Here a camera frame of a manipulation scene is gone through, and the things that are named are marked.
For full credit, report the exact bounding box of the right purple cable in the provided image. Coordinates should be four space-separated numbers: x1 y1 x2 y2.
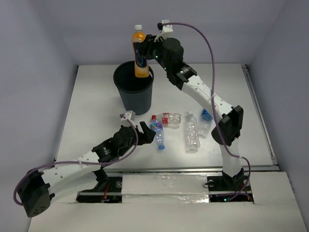
166 21 252 203

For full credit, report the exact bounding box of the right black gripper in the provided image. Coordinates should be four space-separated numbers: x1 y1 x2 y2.
135 33 171 72

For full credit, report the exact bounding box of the metal rail right side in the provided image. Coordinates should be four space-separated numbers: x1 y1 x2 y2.
241 64 278 166

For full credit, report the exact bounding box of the red label clear bottle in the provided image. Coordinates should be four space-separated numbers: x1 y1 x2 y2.
151 113 182 128

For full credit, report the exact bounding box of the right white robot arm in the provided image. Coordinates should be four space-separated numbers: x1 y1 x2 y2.
134 35 248 193

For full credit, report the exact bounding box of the clear unlabelled plastic bottle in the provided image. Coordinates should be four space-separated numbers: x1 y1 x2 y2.
184 111 200 153

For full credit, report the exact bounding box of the purple cable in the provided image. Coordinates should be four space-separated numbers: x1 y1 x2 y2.
166 21 252 203
13 115 140 206

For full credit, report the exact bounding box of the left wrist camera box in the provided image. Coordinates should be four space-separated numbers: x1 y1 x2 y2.
120 110 136 121

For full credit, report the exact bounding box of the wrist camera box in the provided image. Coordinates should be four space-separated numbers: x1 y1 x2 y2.
120 110 136 121
157 20 173 38

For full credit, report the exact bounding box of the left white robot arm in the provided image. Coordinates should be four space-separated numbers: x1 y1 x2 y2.
14 121 155 218

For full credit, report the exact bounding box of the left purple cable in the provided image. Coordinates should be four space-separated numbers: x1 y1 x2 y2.
13 115 140 206

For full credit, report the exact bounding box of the black plastic waste bin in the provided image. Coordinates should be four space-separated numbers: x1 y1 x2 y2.
113 61 154 116

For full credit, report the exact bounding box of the metal rail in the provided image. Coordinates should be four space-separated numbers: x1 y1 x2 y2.
241 64 278 166
104 165 280 173

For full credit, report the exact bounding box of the blue label water bottle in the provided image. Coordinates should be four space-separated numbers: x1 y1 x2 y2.
198 109 212 137

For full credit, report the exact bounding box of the colourful label blue cap bottle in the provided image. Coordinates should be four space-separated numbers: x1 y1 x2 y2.
150 121 165 150

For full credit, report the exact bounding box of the orange juice bottle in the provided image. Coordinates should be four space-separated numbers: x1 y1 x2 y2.
131 25 149 78

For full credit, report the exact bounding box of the metal rail front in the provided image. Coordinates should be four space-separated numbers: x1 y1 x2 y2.
104 165 280 173

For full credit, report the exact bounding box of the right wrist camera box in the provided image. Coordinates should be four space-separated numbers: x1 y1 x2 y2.
157 20 173 38

